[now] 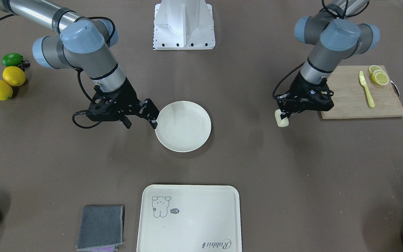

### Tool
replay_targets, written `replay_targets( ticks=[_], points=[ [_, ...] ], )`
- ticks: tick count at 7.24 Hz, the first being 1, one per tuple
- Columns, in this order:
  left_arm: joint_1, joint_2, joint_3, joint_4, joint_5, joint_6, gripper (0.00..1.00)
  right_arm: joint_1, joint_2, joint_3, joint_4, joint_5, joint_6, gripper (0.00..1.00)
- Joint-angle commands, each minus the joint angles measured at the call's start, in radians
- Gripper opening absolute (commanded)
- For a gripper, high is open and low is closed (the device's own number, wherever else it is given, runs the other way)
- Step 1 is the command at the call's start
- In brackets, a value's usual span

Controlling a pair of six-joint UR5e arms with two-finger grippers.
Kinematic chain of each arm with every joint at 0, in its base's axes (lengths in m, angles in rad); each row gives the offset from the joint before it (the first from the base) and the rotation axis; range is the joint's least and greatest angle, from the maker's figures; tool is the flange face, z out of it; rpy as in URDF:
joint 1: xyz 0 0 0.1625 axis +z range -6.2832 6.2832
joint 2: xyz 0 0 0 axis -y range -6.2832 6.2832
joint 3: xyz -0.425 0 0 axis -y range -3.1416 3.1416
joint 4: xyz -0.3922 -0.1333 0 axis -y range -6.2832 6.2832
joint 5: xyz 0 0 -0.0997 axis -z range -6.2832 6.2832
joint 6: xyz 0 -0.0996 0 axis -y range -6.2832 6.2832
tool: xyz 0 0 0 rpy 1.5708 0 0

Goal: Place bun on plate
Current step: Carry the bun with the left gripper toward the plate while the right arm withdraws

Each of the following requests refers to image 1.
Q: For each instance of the wooden cutting board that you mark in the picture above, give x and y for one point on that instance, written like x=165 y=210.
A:
x=350 y=100

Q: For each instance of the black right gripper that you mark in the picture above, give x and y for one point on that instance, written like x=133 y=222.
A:
x=128 y=95

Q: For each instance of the black metal board handle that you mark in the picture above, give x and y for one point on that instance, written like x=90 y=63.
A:
x=395 y=88

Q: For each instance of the yellow lemon upper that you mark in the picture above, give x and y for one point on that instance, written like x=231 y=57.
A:
x=14 y=76

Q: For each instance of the dark grapes bunch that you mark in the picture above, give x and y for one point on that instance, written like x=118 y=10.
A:
x=23 y=65

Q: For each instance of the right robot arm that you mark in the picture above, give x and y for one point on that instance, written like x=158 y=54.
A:
x=82 y=43

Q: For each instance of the white steamed bun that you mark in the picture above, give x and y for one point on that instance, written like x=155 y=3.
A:
x=281 y=122

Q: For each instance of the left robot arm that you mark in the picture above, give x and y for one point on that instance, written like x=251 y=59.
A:
x=334 y=38

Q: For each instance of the grey folded cloth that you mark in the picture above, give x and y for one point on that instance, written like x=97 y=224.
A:
x=101 y=226

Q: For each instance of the green lime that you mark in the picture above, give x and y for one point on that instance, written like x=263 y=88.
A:
x=12 y=60

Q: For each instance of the round cream plate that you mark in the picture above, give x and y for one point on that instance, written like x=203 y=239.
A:
x=183 y=126

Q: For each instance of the lemon slice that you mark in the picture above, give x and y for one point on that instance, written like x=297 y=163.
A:
x=380 y=77
x=372 y=68

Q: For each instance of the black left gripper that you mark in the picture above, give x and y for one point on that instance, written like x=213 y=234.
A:
x=301 y=86

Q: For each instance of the lemon slice back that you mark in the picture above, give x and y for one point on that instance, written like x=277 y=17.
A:
x=372 y=68

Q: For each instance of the yellow plastic knife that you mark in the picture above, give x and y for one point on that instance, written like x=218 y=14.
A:
x=363 y=83

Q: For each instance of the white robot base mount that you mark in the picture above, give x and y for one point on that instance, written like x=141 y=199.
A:
x=183 y=25

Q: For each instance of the cream rabbit tray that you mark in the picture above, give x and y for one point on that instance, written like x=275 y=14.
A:
x=190 y=218

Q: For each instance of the purple cloth under grey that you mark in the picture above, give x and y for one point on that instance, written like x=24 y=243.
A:
x=113 y=248

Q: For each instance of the lemon slice front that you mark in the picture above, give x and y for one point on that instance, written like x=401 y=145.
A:
x=380 y=77

